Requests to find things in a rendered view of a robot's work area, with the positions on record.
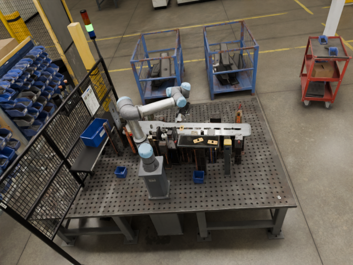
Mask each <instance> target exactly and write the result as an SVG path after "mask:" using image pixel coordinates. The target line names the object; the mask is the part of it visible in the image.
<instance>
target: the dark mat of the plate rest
mask: <svg viewBox="0 0 353 265"><path fill-rule="evenodd" d="M199 138H202V139H203V141H200V142H196V143H194V140H196V139H199ZM208 140H213V141H217V145H216V144H208ZM218 143H219V136H180V139H179V144H178V145H185V146H218Z"/></svg>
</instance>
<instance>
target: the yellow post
mask: <svg viewBox="0 0 353 265"><path fill-rule="evenodd" d="M67 27H68V30H69V32H70V34H71V36H72V38H73V41H74V43H75V45H76V47H77V49H78V52H79V54H80V57H81V59H82V61H83V63H84V65H85V68H86V70H87V72H89V71H90V70H91V68H92V67H93V66H94V64H95V63H96V62H95V60H94V58H93V56H92V54H91V52H90V49H89V46H88V43H87V40H86V38H85V36H84V33H83V31H82V29H81V26H80V24H79V22H78V23H71V24H69V25H68V26H67ZM97 68H98V67H97ZM97 68H96V69H95V70H94V71H96V70H97ZM94 71H93V72H92V73H91V74H90V78H91V79H92V80H91V81H93V79H94V78H95V77H96V76H97V75H98V73H99V70H97V71H96V73H95V72H94ZM97 72H98V73H97ZM94 73H95V74H94ZM92 74H94V75H95V76H94V77H93V76H92V77H93V78H92V77H91V75H92ZM100 77H101V74H100V73H99V75H98V77H96V79H95V80H94V81H95V82H94V81H93V82H92V83H93V85H94V84H96V82H97V81H98V80H99V78H100ZM97 79H98V80H97ZM101 79H102V77H101V78H100V80H101ZM100 80H99V82H98V83H97V84H96V85H95V87H96V86H97V87H98V86H99V87H98V89H97V87H96V88H95V89H97V92H98V91H99V90H100V89H101V87H102V85H103V84H104V82H103V81H102V80H103V79H102V80H101V81H102V83H101V85H99V84H100V82H101V81H100ZM100 86H101V87H100ZM104 86H105V85H103V87H104ZM103 87H102V89H101V90H100V92H101V93H102V91H104V89H105V91H107V89H106V87H104V88H103ZM105 91H104V92H103V93H104V94H105V93H106V92H105ZM100 92H99V93H100ZM99 93H98V94H99ZM101 93H100V94H101ZM103 93H102V94H103ZM100 94H99V95H98V96H100ZM104 94H103V95H101V97H99V98H100V101H101V100H102V99H101V98H103V96H104ZM109 97H110V96H109ZM109 97H108V98H107V99H106V101H105V102H104V104H105V105H104V104H103V106H104V107H105V108H104V109H106V108H107V107H108V106H107V105H108V104H109V103H110V102H109V101H110V100H111V99H110V100H109V101H108V99H109ZM107 101H108V103H107ZM106 103H107V104H106ZM108 110H109V108H108V109H107V110H106V111H108Z"/></svg>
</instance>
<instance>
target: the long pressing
mask: <svg viewBox="0 0 353 265"><path fill-rule="evenodd" d="M138 122H139V124H140V126H141V127H142V128H141V129H142V131H143V133H145V134H146V135H149V131H150V130H152V132H154V131H157V129H156V128H157V127H158V126H160V127H174V126H176V127H181V125H184V128H193V129H184V130H183V131H180V130H179V129H177V132H178V134H179V133H182V134H185V135H191V131H198V135H201V134H200V131H201V130H204V128H211V129H214V128H220V129H221V130H215V134H216V136H235V134H236V133H238V134H243V137H248V136H250V135H251V126H250V124H238V123H165V122H163V121H138ZM151 124H152V125H153V128H152V129H151V128H150V125H151ZM232 127H233V128H241V130H234V129H233V130H232V129H231V128H232ZM126 128H127V131H128V130H131V129H130V127H129V125H128V123H127V124H126ZM194 128H201V129H194ZM224 128H230V129H231V130H224ZM160 129H161V128H160ZM204 134H205V135H207V130H204Z"/></svg>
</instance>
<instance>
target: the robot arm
mask: <svg viewBox="0 0 353 265"><path fill-rule="evenodd" d="M166 94H167V96H168V97H170V98H167V99H164V100H160V101H157V102H155V103H151V104H148V105H144V106H141V107H139V106H137V107H135V106H134V105H133V103H132V100H131V99H130V98H129V97H121V98H119V99H118V101H117V107H118V109H119V112H120V115H121V117H122V118H123V119H125V120H126V121H127V123H128V125H129V127H130V129H131V131H132V134H133V136H134V138H133V140H134V142H135V144H136V146H137V149H138V152H139V155H140V157H141V160H142V168H143V170H144V171H145V172H154V171H156V170H157V169H158V167H159V161H158V160H157V159H156V157H155V155H154V152H153V148H152V146H151V145H150V143H149V140H148V138H147V136H146V134H145V133H143V131H142V129H141V126H140V124H139V122H138V120H139V119H142V117H144V116H147V115H150V114H154V113H157V112H160V111H163V110H166V109H169V108H172V107H176V106H178V107H179V109H178V111H177V113H176V117H175V123H177V121H182V118H181V114H183V115H184V116H186V115H189V113H190V110H191V108H190V107H189V104H190V102H189V95H190V84H189V83H182V84H181V86H178V87H169V88H167V89H166ZM180 113H181V114H180Z"/></svg>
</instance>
